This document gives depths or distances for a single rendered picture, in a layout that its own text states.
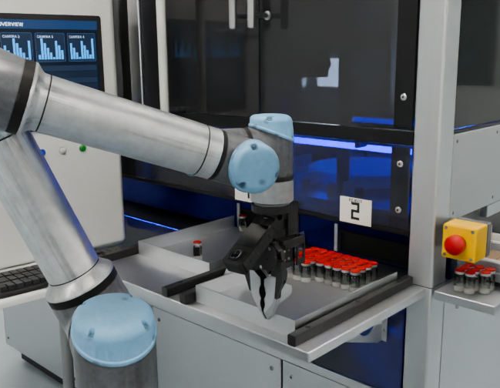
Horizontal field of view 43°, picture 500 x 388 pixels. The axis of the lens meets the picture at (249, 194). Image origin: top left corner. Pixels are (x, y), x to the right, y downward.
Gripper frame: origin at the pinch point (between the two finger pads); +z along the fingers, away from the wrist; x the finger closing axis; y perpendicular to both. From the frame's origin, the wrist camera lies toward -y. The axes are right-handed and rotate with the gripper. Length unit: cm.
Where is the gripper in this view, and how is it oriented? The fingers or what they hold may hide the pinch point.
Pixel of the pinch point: (264, 313)
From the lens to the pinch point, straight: 115.6
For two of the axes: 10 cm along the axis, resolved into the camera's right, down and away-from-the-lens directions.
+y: 6.8, -1.7, 7.1
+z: 0.1, 9.8, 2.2
